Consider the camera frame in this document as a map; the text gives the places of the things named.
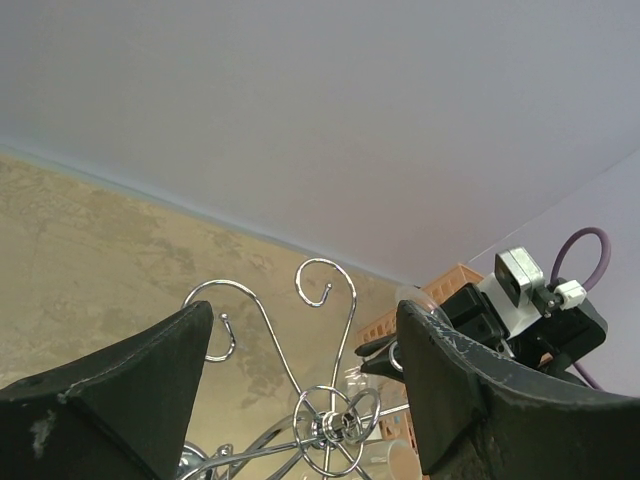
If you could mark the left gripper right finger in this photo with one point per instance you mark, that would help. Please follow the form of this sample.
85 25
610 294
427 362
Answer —
539 427

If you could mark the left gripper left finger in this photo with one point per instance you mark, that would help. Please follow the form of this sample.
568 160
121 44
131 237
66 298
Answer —
121 412

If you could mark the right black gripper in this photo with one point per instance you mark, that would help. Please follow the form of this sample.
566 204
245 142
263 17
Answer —
550 343

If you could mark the clear wine glass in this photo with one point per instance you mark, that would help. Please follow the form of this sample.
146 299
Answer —
420 297

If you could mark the chrome wine glass rack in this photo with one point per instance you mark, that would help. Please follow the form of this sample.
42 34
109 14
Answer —
327 429

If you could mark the clear tall glass back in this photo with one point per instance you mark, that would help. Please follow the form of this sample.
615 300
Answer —
390 460

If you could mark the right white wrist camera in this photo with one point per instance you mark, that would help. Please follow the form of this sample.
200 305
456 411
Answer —
519 294

